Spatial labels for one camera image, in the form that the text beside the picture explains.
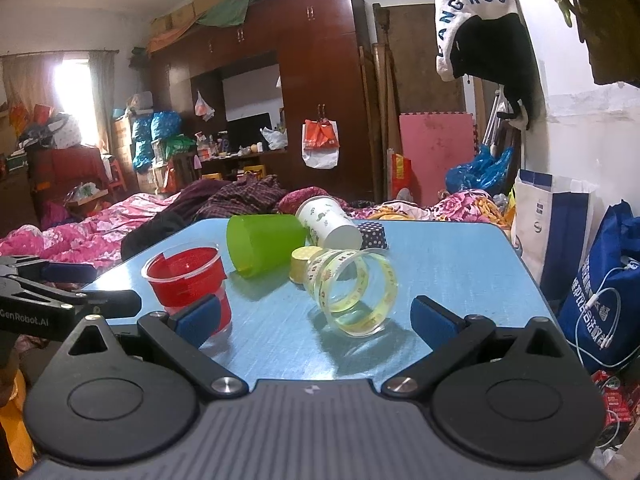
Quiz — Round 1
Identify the dark plaid cloth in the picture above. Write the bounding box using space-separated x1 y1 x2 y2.
167 175 297 221

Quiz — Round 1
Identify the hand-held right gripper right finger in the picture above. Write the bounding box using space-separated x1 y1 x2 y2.
381 296 576 400

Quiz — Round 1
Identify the green plastic cup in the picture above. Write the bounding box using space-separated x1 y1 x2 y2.
226 214 308 279

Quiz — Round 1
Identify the black hanging garment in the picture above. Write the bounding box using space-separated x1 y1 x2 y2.
447 12 545 131

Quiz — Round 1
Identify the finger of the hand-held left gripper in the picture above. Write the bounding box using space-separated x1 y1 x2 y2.
0 280 143 320
0 255 98 288

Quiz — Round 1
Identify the clear yellow-striped plastic cup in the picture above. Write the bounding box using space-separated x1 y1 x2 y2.
302 249 399 338

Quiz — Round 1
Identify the blue plastic bag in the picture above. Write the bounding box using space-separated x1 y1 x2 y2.
445 145 516 195

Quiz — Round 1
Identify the white and blue paper bag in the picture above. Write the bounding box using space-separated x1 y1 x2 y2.
510 169 598 306

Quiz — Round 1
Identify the brown wooden wardrobe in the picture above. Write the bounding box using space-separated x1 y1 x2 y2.
150 0 381 202

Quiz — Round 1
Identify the red clear plastic cup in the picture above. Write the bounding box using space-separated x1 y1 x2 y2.
141 242 233 336

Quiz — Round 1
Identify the black monitor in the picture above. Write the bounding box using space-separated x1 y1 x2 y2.
227 112 273 151

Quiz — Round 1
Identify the black cloth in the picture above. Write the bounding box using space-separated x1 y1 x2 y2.
120 210 201 261

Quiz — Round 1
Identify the stack of blue patterned bags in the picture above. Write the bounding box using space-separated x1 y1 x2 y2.
131 110 182 171

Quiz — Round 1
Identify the small yellow cup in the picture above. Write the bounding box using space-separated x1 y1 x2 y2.
290 246 323 284

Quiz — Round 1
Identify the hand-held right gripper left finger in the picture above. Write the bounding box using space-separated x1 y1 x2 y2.
65 294 249 402

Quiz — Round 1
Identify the brown wooden board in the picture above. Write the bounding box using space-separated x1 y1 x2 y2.
372 2 468 201

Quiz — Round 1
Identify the white patterned paper cup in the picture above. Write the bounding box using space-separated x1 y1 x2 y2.
295 197 363 252

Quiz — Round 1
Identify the white hanging plastic bag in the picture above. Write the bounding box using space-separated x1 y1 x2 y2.
194 91 216 122

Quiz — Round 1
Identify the red box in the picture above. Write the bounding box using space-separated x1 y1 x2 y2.
592 370 640 433

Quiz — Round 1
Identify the pink foam mat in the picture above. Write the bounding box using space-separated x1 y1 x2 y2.
398 112 478 207

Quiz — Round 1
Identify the red packet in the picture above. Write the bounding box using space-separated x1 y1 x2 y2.
390 152 413 201

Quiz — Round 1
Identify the red armchair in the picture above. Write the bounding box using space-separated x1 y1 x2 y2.
27 145 110 203

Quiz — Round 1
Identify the white printed cloth bag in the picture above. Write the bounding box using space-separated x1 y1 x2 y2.
434 0 521 81

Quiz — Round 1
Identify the pink floral blanket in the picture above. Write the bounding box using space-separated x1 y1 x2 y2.
0 186 511 273

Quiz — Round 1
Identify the orange and white hanging bag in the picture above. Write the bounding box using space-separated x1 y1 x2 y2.
301 119 341 170

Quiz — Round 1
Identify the window curtain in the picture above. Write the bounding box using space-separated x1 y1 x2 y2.
87 50 119 153

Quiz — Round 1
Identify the blue fabric tote bag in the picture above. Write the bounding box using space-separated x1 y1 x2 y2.
556 200 640 376

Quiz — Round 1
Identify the green cloth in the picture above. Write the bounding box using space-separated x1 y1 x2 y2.
197 0 311 28

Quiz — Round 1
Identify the dark polka dot cup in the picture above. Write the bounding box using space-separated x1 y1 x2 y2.
357 221 389 251

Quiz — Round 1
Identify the dark brown hanging cloth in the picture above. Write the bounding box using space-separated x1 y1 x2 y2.
545 0 640 87

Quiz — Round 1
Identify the white cable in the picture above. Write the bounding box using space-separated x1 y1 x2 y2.
574 255 640 361

